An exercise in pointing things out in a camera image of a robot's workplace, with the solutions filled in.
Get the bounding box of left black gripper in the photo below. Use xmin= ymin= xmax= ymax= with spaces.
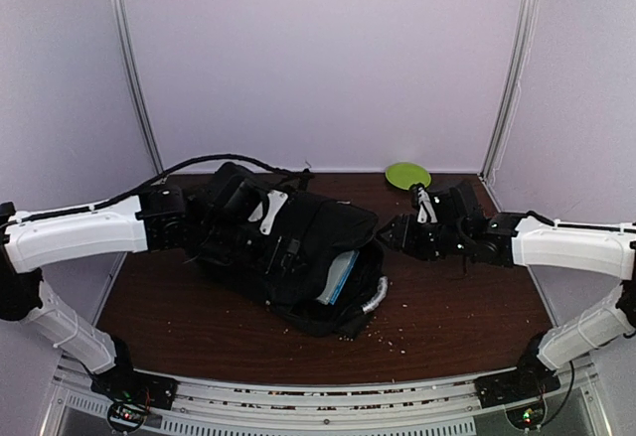
xmin=199 ymin=218 xmax=311 ymax=282

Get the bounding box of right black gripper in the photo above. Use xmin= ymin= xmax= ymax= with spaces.
xmin=377 ymin=215 xmax=467 ymax=261

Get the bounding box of grey notebook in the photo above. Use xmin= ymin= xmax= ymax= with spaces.
xmin=316 ymin=250 xmax=359 ymax=305

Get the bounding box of black student backpack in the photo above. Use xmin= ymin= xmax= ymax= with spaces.
xmin=185 ymin=163 xmax=389 ymax=339

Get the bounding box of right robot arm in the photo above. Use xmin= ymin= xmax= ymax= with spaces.
xmin=377 ymin=212 xmax=635 ymax=398

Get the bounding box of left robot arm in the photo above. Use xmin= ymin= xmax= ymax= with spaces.
xmin=1 ymin=181 xmax=290 ymax=400

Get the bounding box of green plate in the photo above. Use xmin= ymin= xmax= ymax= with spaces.
xmin=385 ymin=162 xmax=432 ymax=191

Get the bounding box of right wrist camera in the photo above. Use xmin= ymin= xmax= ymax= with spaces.
xmin=409 ymin=180 xmax=486 ymax=228

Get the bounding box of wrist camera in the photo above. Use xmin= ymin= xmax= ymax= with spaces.
xmin=409 ymin=180 xmax=486 ymax=228
xmin=247 ymin=190 xmax=289 ymax=235

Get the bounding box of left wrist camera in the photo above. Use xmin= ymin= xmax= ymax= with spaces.
xmin=247 ymin=190 xmax=289 ymax=235

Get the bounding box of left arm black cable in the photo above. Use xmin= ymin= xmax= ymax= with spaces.
xmin=14 ymin=153 xmax=309 ymax=223

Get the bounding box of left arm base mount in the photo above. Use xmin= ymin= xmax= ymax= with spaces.
xmin=88 ymin=337 xmax=178 ymax=434

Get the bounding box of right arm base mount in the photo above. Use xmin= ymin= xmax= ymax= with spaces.
xmin=474 ymin=332 xmax=560 ymax=432

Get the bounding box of right aluminium frame post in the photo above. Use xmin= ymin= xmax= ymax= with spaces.
xmin=480 ymin=0 xmax=539 ymax=185

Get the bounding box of aluminium frame post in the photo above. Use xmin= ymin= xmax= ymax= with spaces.
xmin=480 ymin=0 xmax=539 ymax=185
xmin=110 ymin=0 xmax=164 ymax=174

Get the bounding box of front aluminium rail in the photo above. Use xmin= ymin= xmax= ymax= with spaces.
xmin=39 ymin=349 xmax=612 ymax=436

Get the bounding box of left aluminium frame post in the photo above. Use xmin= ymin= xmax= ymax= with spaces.
xmin=110 ymin=0 xmax=164 ymax=174

